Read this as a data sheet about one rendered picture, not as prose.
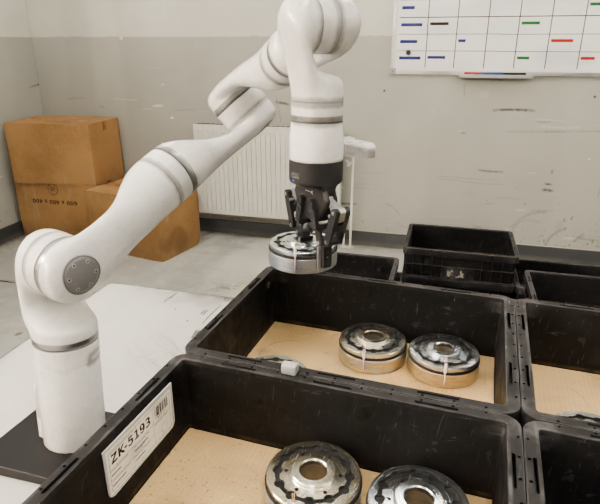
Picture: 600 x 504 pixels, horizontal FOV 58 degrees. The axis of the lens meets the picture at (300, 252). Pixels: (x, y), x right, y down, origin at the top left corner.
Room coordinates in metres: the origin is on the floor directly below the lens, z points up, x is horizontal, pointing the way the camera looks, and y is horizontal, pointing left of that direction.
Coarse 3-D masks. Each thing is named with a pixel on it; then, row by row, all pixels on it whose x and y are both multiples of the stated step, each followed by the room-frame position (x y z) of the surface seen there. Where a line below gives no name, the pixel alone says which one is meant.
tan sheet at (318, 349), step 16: (272, 336) 0.80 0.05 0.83; (288, 336) 0.80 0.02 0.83; (304, 336) 0.80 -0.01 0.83; (320, 336) 0.80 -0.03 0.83; (336, 336) 0.80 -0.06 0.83; (256, 352) 0.75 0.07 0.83; (272, 352) 0.75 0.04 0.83; (288, 352) 0.75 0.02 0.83; (304, 352) 0.75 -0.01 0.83; (320, 352) 0.75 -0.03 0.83; (336, 352) 0.75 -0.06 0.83; (320, 368) 0.71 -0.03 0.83; (336, 368) 0.71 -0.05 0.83; (400, 368) 0.71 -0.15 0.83; (480, 368) 0.71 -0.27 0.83; (400, 384) 0.66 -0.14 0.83; (416, 384) 0.66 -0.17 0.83; (480, 384) 0.66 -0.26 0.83; (480, 400) 0.63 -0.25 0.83
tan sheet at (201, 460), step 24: (192, 432) 0.56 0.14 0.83; (168, 456) 0.52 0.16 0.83; (192, 456) 0.52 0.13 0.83; (216, 456) 0.52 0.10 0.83; (240, 456) 0.52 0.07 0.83; (264, 456) 0.52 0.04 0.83; (168, 480) 0.48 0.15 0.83; (192, 480) 0.48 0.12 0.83; (216, 480) 0.48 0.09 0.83; (240, 480) 0.48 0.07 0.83; (264, 480) 0.48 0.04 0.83
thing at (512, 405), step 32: (256, 288) 0.79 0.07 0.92; (416, 288) 0.78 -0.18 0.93; (448, 288) 0.78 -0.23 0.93; (224, 320) 0.68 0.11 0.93; (512, 320) 0.67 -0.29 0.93; (192, 352) 0.59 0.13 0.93; (512, 352) 0.59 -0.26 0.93; (352, 384) 0.52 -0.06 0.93; (384, 384) 0.52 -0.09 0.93; (512, 384) 0.52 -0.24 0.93; (512, 416) 0.47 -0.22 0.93
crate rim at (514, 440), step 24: (192, 360) 0.57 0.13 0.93; (216, 360) 0.57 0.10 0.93; (312, 384) 0.52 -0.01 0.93; (336, 384) 0.52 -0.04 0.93; (120, 408) 0.48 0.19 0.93; (432, 408) 0.48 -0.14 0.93; (456, 408) 0.48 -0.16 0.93; (96, 432) 0.44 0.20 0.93; (72, 456) 0.41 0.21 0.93; (48, 480) 0.38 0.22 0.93
